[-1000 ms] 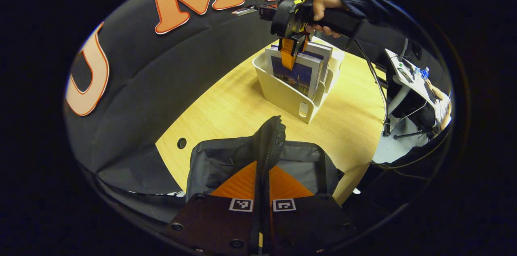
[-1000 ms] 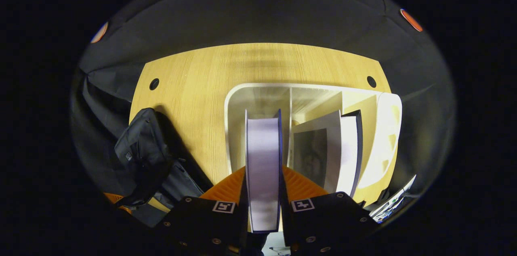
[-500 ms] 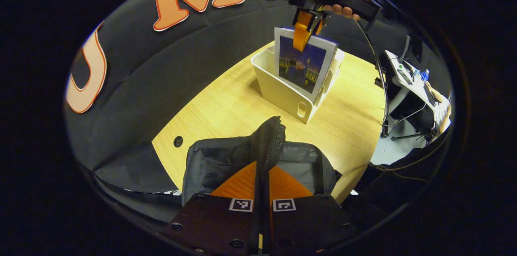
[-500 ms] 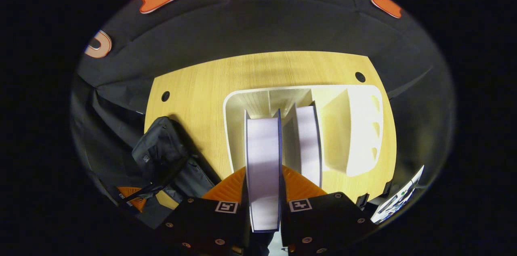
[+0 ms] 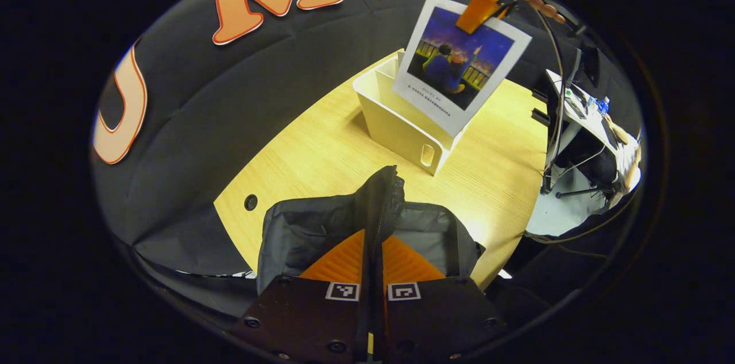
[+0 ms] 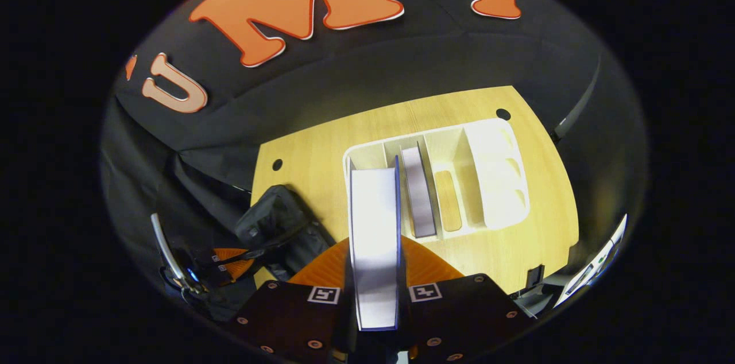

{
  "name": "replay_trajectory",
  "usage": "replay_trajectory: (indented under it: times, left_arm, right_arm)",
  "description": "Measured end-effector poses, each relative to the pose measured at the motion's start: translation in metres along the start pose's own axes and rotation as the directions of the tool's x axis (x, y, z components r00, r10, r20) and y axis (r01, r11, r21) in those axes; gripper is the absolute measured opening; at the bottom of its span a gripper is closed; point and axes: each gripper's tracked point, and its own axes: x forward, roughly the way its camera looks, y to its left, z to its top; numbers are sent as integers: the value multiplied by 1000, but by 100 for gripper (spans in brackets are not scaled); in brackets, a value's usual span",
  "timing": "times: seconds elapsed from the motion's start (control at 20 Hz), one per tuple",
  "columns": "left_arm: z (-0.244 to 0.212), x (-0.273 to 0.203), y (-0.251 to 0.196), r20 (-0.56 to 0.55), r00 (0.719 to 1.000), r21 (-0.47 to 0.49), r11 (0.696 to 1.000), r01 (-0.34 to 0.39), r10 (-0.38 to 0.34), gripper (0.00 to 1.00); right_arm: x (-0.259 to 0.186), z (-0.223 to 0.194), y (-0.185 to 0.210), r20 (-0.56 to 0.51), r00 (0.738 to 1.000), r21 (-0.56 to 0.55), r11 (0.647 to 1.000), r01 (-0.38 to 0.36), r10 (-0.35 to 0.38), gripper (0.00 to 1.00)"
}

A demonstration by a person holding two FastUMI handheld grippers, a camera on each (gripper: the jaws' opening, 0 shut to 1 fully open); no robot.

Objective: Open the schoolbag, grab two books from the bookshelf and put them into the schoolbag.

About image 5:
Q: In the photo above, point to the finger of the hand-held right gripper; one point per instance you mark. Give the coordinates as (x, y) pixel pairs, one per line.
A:
(479, 8)

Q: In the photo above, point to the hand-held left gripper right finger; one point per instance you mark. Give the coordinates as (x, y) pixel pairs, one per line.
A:
(436, 318)

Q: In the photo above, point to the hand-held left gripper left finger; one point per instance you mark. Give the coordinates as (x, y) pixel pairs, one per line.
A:
(310, 318)

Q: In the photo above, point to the blue night scene book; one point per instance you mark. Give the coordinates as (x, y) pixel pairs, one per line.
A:
(453, 59)

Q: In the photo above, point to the black schoolbag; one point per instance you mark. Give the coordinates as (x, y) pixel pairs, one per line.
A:
(310, 226)

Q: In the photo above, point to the white bookshelf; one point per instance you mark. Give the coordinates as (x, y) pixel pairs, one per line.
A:
(390, 128)

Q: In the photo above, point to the white desk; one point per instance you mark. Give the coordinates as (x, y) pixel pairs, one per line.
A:
(568, 134)

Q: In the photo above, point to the blue bottle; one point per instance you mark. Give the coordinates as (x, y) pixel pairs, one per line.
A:
(602, 105)

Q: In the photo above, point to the black backdrop cloth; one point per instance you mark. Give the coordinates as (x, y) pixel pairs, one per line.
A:
(229, 100)

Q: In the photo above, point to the backdrop frame pole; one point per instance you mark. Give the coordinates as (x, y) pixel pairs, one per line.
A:
(560, 94)

